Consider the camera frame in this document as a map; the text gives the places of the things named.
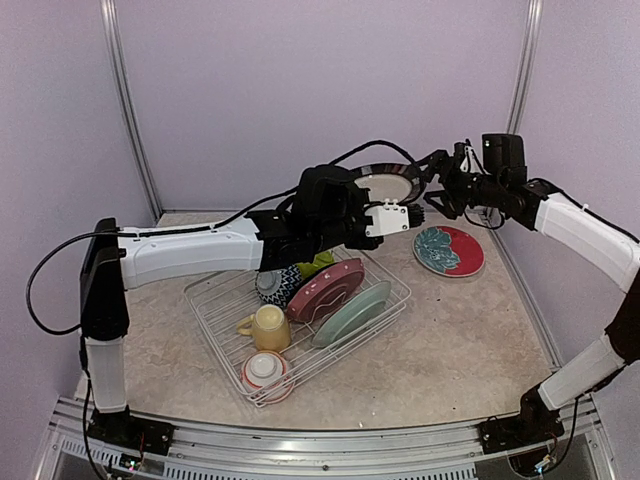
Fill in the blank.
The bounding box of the yellow mug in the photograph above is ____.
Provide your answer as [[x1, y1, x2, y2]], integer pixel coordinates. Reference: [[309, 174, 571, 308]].
[[236, 304, 291, 352]]

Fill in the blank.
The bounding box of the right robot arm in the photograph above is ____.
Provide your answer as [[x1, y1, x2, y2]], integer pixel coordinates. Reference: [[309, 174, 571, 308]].
[[417, 133, 639, 444]]

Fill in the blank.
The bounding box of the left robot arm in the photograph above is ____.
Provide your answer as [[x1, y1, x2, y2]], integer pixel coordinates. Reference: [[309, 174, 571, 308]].
[[25, 156, 424, 445]]

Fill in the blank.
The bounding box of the right aluminium frame post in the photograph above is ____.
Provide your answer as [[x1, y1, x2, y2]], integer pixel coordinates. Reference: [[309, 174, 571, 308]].
[[506, 0, 544, 134]]

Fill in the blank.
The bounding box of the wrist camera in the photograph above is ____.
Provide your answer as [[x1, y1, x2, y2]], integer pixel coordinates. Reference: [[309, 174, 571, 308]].
[[453, 139, 474, 173], [365, 199, 425, 237]]

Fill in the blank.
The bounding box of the red teal floral plate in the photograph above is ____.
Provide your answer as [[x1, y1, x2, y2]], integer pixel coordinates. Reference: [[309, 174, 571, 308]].
[[412, 225, 485, 278]]

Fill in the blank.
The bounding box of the white bowl red rim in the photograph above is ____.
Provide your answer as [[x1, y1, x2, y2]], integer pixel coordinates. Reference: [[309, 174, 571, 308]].
[[241, 351, 294, 404]]

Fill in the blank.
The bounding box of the pink speckled plate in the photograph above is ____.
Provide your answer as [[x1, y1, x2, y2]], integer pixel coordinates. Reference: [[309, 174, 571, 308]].
[[285, 258, 365, 323]]

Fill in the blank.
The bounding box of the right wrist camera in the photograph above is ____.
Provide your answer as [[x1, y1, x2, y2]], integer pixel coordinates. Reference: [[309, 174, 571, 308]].
[[453, 139, 474, 173]]

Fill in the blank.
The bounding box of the black plate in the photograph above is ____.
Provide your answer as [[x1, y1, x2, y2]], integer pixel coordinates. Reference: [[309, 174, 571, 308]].
[[350, 163, 424, 205]]

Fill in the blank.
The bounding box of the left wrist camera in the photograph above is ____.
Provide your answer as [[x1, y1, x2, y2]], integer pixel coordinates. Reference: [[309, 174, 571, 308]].
[[365, 199, 425, 237]]

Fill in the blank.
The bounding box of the blue white patterned bowl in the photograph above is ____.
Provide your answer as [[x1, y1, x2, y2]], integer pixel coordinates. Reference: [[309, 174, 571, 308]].
[[255, 265, 303, 309]]

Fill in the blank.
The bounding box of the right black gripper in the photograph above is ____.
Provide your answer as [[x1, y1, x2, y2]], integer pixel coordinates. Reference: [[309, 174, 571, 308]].
[[407, 148, 506, 218]]

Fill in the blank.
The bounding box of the green bowl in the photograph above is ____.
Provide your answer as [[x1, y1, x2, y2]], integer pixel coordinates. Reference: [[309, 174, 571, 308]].
[[296, 250, 335, 280]]

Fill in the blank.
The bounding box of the white wire dish rack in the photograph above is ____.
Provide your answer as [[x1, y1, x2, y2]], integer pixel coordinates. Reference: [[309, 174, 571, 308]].
[[184, 247, 411, 407]]

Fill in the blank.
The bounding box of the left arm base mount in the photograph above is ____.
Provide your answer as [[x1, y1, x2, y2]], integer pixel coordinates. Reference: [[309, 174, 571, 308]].
[[88, 407, 175, 456]]

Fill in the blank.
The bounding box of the light teal plate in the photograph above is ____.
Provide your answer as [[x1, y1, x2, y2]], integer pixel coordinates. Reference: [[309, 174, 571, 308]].
[[311, 281, 391, 348]]

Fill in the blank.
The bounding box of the aluminium front rail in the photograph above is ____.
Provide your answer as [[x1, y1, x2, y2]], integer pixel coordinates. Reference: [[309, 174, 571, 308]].
[[31, 398, 620, 479]]

